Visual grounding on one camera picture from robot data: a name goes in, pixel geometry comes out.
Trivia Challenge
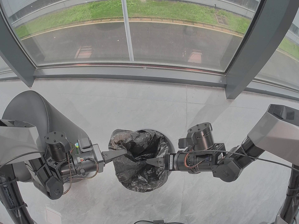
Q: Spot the black cable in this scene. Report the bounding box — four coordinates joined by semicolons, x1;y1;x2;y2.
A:
184;149;299;170
0;151;46;166

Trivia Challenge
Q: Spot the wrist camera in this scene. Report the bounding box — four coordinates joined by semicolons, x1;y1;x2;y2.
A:
74;137;93;152
178;134;195;152

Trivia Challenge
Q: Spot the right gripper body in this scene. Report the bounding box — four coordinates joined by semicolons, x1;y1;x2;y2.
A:
164;153;196;173

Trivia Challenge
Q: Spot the window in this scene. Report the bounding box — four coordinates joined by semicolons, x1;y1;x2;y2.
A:
0;0;299;100

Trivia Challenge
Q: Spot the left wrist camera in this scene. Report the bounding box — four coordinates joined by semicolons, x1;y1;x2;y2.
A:
74;137;93;152

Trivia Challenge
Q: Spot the white trash bin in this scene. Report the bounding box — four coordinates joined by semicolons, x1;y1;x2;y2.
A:
138;128;175;184

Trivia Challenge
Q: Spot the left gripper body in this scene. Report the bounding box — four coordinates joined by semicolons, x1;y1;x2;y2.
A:
71;144;105;178

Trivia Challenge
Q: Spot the black plastic bag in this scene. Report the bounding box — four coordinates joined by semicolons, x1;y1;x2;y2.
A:
108;128;169;193

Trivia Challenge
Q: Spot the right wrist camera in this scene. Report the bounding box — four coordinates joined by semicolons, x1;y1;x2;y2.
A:
178;134;195;152

